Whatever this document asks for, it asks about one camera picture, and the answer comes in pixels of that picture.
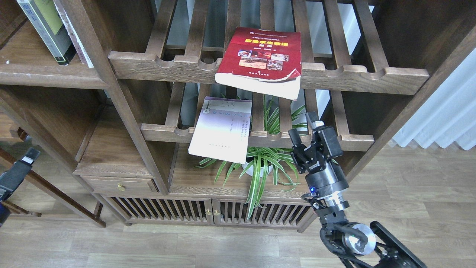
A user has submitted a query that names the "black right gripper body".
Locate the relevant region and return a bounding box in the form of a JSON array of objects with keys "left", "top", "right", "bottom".
[{"left": 291, "top": 127, "right": 349, "bottom": 201}]

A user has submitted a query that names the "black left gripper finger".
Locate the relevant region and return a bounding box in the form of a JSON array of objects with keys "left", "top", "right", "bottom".
[{"left": 0, "top": 148, "right": 41, "bottom": 201}]

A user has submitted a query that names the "green grey black-edged book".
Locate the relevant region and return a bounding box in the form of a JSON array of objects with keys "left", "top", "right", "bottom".
[{"left": 17, "top": 0, "right": 76, "bottom": 66}]

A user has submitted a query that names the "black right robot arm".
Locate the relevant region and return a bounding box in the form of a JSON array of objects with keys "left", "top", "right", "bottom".
[{"left": 289, "top": 112, "right": 425, "bottom": 268}]

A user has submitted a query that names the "green spider plant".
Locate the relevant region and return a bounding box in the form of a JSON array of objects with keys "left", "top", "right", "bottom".
[{"left": 197, "top": 98, "right": 305, "bottom": 220}]

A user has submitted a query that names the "white plant pot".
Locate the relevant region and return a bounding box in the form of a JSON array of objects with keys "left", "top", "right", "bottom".
[{"left": 242, "top": 158, "right": 273, "bottom": 178}]

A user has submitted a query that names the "white lavender paperback book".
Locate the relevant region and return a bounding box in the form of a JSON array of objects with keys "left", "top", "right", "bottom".
[{"left": 188, "top": 96, "right": 252, "bottom": 163}]

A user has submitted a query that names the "red paperback book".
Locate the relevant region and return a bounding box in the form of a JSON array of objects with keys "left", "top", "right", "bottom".
[{"left": 215, "top": 27, "right": 302, "bottom": 100}]

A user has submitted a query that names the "dark wooden bookshelf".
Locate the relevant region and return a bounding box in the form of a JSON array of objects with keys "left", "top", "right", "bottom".
[{"left": 1, "top": 0, "right": 475, "bottom": 232}]

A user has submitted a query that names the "white pleated curtain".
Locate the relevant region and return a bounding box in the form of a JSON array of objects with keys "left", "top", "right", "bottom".
[{"left": 392, "top": 50, "right": 476, "bottom": 150}]

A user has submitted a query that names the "white upright book spine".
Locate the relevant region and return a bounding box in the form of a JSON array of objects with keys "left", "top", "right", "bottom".
[{"left": 53, "top": 0, "right": 94, "bottom": 68}]

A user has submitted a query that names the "wooden furniture frame left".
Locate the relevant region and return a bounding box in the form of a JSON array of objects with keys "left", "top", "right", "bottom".
[{"left": 0, "top": 112, "right": 106, "bottom": 228}]

